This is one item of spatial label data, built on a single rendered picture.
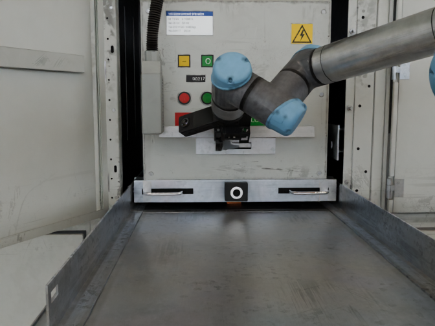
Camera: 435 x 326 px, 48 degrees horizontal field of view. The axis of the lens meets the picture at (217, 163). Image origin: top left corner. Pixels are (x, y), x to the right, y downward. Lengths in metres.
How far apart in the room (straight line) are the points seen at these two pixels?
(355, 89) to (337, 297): 0.68
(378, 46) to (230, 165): 0.56
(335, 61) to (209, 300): 0.49
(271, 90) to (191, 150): 0.43
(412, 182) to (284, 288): 0.66
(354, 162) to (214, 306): 0.71
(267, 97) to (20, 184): 0.56
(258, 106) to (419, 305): 0.44
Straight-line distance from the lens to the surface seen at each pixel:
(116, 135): 1.27
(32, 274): 1.37
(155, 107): 1.18
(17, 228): 1.14
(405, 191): 1.35
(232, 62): 0.93
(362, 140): 1.32
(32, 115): 1.14
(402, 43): 0.88
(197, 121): 1.10
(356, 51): 0.92
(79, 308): 0.73
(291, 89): 0.95
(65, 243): 1.32
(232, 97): 0.94
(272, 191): 1.31
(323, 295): 0.77
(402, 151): 1.33
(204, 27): 1.30
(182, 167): 1.30
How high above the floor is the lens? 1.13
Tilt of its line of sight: 7 degrees down
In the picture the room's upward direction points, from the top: straight up
